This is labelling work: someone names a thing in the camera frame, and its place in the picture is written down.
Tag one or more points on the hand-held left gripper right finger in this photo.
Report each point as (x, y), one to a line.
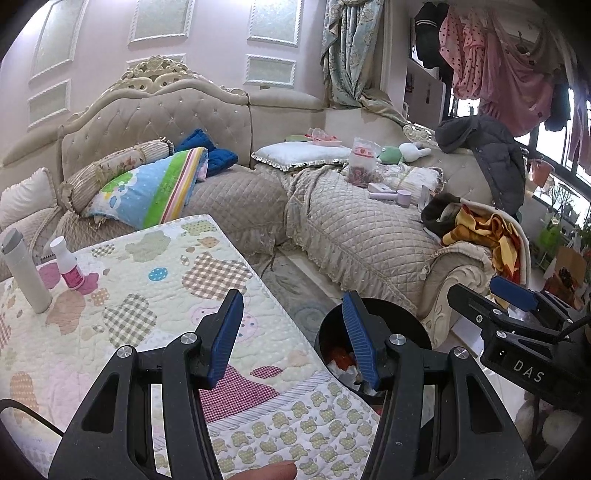
(361, 341)

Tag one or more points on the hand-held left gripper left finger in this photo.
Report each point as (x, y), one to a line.
(226, 341)

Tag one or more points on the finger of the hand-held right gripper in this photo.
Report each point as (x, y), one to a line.
(512, 290)
(471, 307)

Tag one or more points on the orange plastic snack packet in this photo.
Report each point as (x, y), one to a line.
(344, 357)

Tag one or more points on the black trash bin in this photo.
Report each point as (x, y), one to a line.
(330, 323)

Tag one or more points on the person's left hand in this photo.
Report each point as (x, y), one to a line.
(272, 471)

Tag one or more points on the cardboard box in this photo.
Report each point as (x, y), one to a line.
(570, 263)

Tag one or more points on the yellow red cloth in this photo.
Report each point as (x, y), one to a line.
(485, 230)

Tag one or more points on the cream plush toy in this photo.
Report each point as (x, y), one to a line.
(558, 429)

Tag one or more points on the dark brown cloth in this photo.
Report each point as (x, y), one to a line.
(436, 212)

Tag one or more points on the beige quilted sofa cover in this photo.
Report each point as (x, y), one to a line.
(360, 221)

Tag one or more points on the pink bucket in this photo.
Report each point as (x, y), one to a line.
(540, 173)

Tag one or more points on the pink handheld device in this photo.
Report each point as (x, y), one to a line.
(401, 198)

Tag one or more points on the dark puffer jacket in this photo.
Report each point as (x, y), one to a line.
(494, 157)

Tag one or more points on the white floral pouch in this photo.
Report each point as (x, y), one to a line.
(415, 177)

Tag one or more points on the white rabbit plush toy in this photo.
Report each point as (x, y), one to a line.
(411, 151)

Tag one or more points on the green plush toy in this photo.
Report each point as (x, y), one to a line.
(390, 156)

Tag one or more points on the blue cartoon folded blanket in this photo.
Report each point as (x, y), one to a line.
(147, 189)

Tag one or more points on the white pink-label pill bottle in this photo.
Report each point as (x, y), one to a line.
(69, 267)

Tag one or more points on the clear plastic snack bag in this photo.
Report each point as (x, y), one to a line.
(362, 161)

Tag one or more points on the dark blue towel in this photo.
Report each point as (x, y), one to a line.
(221, 159)

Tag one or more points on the dark hanging garment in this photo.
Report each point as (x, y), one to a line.
(558, 106)

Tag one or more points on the white frilled cushion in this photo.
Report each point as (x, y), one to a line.
(300, 152)

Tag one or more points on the pink plastic tray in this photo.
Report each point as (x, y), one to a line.
(323, 137)

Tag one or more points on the white thermos bottle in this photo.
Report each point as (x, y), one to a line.
(27, 277)

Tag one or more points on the striped floral bolster pillow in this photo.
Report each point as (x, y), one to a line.
(92, 180)

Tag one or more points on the plain pink hanging garment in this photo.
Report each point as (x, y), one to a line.
(517, 78)

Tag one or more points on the beige tufted sofa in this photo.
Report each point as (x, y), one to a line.
(161, 115)

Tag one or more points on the pink polka dot garment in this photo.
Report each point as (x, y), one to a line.
(466, 60)

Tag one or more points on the plain white cushion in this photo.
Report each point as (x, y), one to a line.
(27, 198)

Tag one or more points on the black hanging garment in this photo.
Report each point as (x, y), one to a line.
(431, 37)

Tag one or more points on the floral patterned curtain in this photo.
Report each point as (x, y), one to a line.
(351, 55)

